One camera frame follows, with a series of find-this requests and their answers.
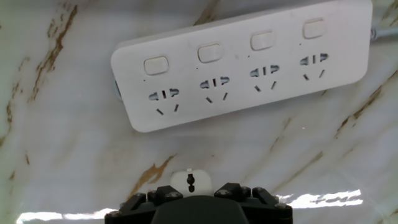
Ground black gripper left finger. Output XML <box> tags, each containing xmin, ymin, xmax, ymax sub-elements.
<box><xmin>104</xmin><ymin>185</ymin><xmax>184</xmax><ymax>224</ymax></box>

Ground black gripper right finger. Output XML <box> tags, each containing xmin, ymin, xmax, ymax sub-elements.
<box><xmin>214</xmin><ymin>182</ymin><xmax>294</xmax><ymax>224</ymax></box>

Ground white plug adapter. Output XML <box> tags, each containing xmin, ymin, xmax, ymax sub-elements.
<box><xmin>170</xmin><ymin>168</ymin><xmax>214</xmax><ymax>197</ymax></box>

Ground white four-socket power strip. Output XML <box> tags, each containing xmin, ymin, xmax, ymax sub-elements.
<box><xmin>110</xmin><ymin>0</ymin><xmax>374</xmax><ymax>134</ymax></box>

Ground glossy marble pattern mat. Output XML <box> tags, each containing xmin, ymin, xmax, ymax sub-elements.
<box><xmin>0</xmin><ymin>0</ymin><xmax>398</xmax><ymax>224</ymax></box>

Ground grey power strip cable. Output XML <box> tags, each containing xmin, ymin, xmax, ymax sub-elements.
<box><xmin>369</xmin><ymin>27</ymin><xmax>398</xmax><ymax>41</ymax></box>

